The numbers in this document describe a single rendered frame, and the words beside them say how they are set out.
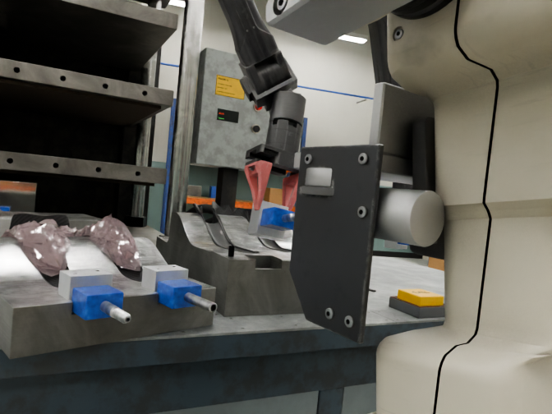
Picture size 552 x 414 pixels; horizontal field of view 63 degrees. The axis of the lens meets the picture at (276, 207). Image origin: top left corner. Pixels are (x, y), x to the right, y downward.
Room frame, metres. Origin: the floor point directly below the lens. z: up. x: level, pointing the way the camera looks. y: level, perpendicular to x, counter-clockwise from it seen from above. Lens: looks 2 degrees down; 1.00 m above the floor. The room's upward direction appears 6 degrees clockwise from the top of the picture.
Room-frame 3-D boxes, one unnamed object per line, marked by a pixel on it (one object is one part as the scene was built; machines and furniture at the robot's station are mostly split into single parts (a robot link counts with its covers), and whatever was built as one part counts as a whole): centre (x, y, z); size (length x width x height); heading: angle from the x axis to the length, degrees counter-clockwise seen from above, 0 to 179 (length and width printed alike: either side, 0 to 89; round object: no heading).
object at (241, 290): (0.97, 0.06, 0.87); 0.50 x 0.26 x 0.14; 27
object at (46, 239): (0.73, 0.33, 0.90); 0.26 x 0.18 x 0.08; 44
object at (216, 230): (0.95, 0.06, 0.92); 0.35 x 0.16 x 0.09; 27
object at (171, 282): (0.58, 0.11, 0.86); 0.13 x 0.05 x 0.05; 44
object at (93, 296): (0.50, 0.19, 0.86); 0.13 x 0.05 x 0.05; 44
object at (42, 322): (0.73, 0.34, 0.86); 0.50 x 0.26 x 0.11; 44
